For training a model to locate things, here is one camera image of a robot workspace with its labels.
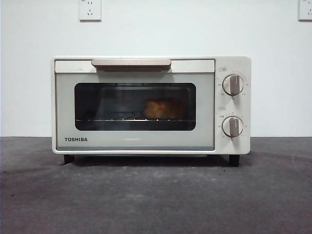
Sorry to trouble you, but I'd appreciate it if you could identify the golden braided bread loaf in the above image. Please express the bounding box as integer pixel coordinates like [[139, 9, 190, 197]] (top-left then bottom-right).
[[143, 97, 187, 120]]

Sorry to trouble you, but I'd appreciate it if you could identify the glass oven door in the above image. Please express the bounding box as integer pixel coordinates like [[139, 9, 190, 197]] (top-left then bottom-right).
[[54, 58, 215, 151]]

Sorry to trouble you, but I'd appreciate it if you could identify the cream and taupe oven knob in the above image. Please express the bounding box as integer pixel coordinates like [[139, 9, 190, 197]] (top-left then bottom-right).
[[222, 116, 244, 138], [222, 74, 245, 97]]

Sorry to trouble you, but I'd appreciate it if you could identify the cream Toshiba toaster oven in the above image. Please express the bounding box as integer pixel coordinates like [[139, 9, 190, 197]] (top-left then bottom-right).
[[51, 56, 252, 167]]

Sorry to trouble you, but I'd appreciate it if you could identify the metal wire oven rack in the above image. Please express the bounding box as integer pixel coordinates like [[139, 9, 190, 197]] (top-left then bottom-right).
[[76, 111, 195, 122]]

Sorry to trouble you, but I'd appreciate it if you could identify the white wall power socket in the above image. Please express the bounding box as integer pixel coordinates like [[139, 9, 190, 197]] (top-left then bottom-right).
[[298, 0, 312, 21], [78, 0, 102, 21]]

